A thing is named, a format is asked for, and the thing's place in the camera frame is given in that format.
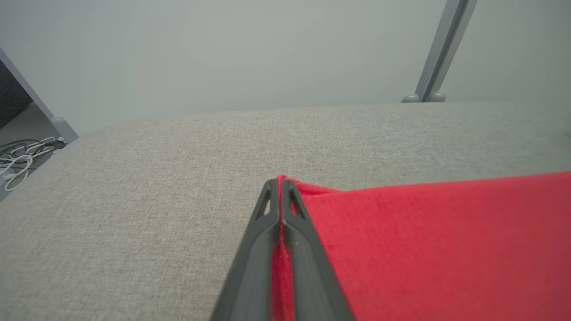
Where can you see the grey partition post with feet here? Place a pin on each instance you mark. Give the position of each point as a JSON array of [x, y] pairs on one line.
[[444, 44]]

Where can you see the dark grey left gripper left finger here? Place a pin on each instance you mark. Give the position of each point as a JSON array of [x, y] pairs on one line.
[[252, 267]]

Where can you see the grey fabric sofa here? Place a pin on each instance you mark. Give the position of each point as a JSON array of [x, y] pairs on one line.
[[156, 200]]

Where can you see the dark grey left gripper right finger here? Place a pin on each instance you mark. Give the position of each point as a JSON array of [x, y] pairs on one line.
[[312, 276]]

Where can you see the grey metal frame leg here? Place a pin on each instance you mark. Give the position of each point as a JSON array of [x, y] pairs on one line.
[[66, 130]]

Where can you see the red and white jersey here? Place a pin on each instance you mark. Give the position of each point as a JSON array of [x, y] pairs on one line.
[[446, 245]]

